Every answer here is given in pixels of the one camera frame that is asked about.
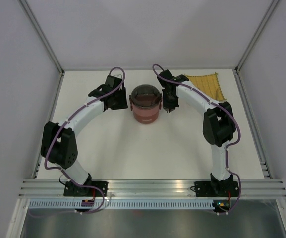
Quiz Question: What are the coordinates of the grey transparent lid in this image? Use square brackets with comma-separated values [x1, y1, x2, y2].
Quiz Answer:
[129, 84, 162, 109]

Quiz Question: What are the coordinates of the red steel bowl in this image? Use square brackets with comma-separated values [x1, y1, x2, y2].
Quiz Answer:
[131, 104, 160, 117]
[133, 113, 159, 124]

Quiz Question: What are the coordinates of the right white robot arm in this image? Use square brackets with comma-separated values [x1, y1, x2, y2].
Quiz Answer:
[157, 70, 238, 196]

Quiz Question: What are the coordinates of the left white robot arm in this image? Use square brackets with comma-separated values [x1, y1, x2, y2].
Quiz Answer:
[41, 74, 128, 197]

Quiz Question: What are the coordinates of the yellow bamboo mat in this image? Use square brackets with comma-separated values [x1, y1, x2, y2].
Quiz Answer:
[185, 72, 226, 102]

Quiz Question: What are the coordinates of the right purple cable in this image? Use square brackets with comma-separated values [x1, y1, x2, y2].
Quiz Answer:
[152, 64, 242, 216]

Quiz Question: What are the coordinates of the purple cable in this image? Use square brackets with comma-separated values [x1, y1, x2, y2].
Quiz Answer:
[152, 64, 242, 216]
[45, 66, 126, 214]

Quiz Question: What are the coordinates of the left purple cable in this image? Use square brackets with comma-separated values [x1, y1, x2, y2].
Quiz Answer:
[45, 66, 126, 214]

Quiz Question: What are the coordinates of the right aluminium frame post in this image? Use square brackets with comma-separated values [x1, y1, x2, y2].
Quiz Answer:
[235, 0, 281, 73]

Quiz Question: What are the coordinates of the aluminium frame post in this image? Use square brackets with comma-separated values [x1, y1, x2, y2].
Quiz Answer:
[235, 0, 281, 73]
[18, 0, 64, 75]

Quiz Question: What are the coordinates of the left aluminium frame post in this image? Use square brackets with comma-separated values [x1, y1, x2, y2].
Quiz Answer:
[18, 0, 64, 75]

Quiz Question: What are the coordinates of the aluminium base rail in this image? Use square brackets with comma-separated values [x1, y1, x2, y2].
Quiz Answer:
[18, 179, 286, 199]

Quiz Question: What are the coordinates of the white slotted cable duct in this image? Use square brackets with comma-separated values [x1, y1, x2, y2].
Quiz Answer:
[29, 199, 214, 210]

